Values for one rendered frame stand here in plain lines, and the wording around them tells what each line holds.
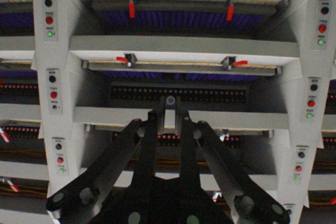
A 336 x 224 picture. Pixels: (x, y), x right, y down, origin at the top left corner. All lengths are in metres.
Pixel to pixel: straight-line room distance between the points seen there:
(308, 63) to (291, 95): 0.09
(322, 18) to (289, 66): 0.13
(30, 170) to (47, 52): 0.37
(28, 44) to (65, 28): 0.12
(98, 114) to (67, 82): 0.12
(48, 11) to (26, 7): 0.17
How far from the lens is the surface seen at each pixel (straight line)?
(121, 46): 0.36
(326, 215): 0.93
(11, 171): 0.66
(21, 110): 0.55
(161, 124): 0.16
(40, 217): 0.72
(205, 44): 0.35
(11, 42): 0.56
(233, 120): 0.38
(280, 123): 0.46
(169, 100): 0.21
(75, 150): 0.47
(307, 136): 0.53
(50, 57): 0.46
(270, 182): 0.54
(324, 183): 0.66
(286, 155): 0.51
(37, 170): 0.60
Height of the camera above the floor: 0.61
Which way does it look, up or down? 7 degrees up
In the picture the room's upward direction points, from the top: 178 degrees counter-clockwise
